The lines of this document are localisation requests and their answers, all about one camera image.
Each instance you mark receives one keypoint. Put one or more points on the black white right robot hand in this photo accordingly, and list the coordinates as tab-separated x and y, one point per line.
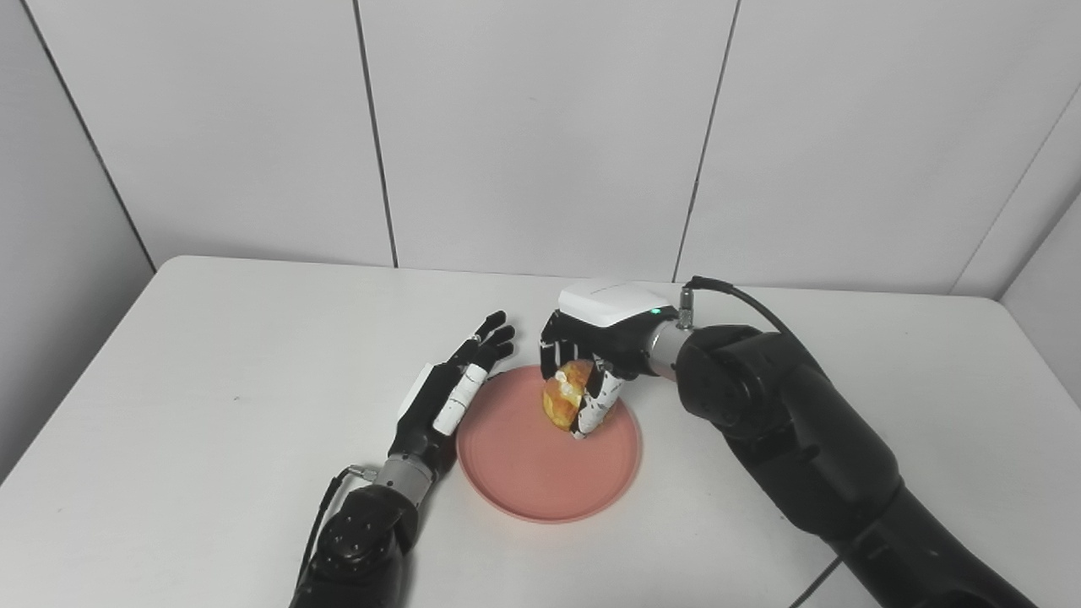
616	321

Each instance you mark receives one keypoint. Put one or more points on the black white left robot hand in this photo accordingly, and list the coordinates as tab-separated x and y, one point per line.
426	405

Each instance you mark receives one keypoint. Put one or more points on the cream puff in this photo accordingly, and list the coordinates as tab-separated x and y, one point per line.
562	397

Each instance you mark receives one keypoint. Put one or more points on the pink round plate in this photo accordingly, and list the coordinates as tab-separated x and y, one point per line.
540	473

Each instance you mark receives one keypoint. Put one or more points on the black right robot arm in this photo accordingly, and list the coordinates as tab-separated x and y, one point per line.
802	439

